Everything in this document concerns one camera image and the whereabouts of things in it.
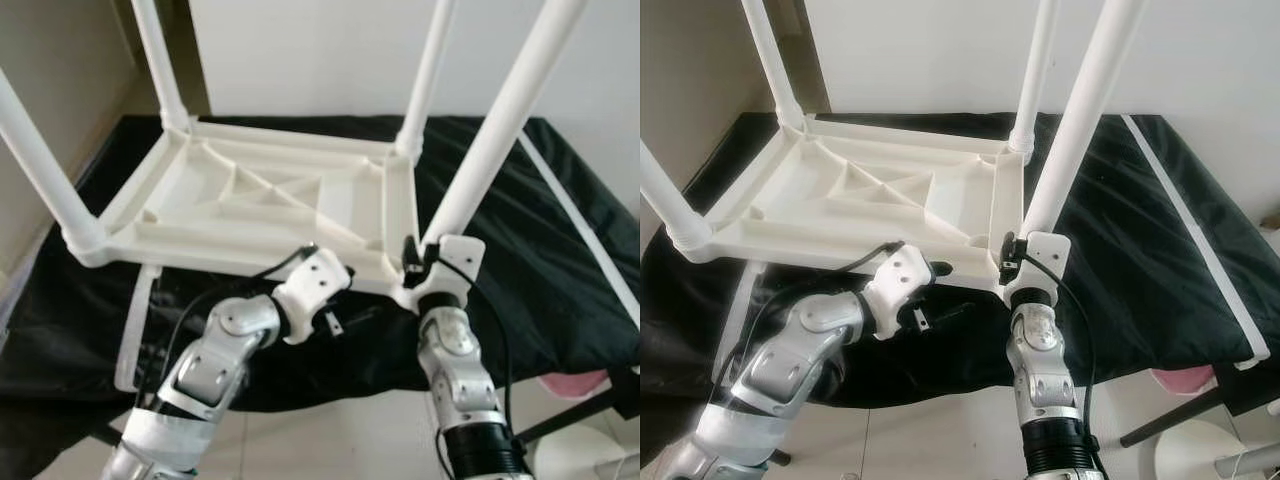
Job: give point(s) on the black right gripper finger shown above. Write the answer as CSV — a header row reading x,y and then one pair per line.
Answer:
x,y
1008,250
410,252

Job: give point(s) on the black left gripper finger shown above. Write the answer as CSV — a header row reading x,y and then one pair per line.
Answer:
x,y
941,268

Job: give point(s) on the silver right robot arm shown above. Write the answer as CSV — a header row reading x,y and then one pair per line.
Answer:
x,y
1045,380
460,380

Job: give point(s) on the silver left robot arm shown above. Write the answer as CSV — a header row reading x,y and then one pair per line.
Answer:
x,y
780,370
210,370

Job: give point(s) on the grey tape strip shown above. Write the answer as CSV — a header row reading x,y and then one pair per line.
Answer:
x,y
735,320
135,330
590,250
1195,240

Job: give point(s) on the white standing fan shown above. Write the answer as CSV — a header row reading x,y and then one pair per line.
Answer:
x,y
1215,455
590,455

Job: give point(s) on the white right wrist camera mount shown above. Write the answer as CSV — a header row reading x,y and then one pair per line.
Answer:
x,y
1045,250
455,255

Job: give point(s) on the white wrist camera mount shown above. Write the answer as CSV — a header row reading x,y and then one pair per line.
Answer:
x,y
320,280
1045,250
455,255
900,280

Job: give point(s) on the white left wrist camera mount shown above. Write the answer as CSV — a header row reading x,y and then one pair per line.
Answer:
x,y
320,280
900,280

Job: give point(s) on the black metal table frame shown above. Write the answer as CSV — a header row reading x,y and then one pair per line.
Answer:
x,y
1190,410
575,412

